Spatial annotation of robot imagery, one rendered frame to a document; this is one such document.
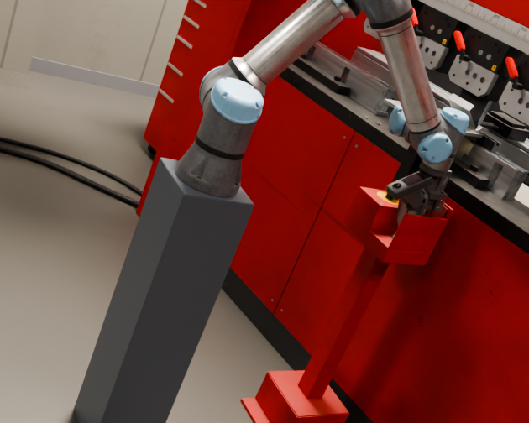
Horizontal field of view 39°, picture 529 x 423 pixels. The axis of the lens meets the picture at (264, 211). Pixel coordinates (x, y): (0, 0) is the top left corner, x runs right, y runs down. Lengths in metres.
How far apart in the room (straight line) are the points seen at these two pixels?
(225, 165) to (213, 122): 0.10
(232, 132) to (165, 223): 0.25
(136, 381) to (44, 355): 0.48
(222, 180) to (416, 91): 0.47
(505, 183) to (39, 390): 1.42
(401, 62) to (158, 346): 0.87
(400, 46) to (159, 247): 0.69
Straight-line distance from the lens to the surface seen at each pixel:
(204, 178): 1.66
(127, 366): 1.87
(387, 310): 2.33
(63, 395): 2.20
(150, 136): 3.84
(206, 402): 2.35
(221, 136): 1.64
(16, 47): 4.43
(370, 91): 2.57
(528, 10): 2.26
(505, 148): 2.54
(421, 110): 1.74
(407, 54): 1.69
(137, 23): 4.60
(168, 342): 1.86
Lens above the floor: 1.42
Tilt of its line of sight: 22 degrees down
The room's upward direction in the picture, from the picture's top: 23 degrees clockwise
